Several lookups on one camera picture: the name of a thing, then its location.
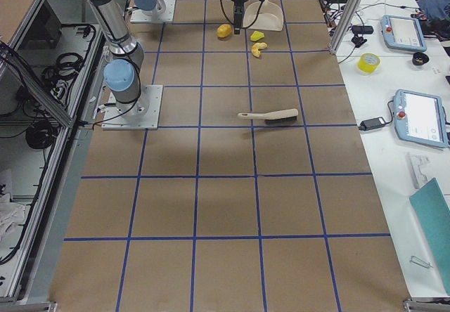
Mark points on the yellow green sponge wedge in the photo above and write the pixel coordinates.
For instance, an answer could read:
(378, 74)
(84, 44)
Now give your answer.
(256, 36)

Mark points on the beige plastic dustpan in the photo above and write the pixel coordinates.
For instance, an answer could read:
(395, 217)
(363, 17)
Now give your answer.
(264, 16)

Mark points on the beige hand brush black bristles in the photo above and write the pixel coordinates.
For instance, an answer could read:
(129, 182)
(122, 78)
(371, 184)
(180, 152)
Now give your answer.
(272, 118)

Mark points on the yellow tape roll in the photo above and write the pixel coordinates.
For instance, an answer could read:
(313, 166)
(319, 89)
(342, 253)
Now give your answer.
(368, 62)

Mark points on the far blue teach pendant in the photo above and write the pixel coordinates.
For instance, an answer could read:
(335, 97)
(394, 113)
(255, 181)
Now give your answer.
(402, 33)

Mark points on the blue teach pendant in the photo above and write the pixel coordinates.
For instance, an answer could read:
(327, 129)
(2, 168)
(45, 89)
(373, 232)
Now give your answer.
(402, 33)
(419, 118)

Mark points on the black power adapter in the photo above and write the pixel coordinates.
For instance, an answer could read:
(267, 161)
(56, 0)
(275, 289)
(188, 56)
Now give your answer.
(373, 124)

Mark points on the small black bowl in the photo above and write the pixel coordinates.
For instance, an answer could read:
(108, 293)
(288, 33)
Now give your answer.
(420, 59)

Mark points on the near blue teach pendant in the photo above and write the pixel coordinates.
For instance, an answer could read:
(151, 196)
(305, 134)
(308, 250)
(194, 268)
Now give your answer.
(419, 118)

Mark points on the teal folder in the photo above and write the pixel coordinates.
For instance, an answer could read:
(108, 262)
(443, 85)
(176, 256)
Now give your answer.
(432, 212)

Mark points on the white crumpled cloth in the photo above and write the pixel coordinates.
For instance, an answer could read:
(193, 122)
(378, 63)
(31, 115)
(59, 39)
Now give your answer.
(12, 213)

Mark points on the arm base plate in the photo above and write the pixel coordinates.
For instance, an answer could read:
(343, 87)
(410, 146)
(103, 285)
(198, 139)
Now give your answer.
(140, 17)
(144, 114)

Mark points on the aluminium frame post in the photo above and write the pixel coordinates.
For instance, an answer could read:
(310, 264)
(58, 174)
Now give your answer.
(343, 24)

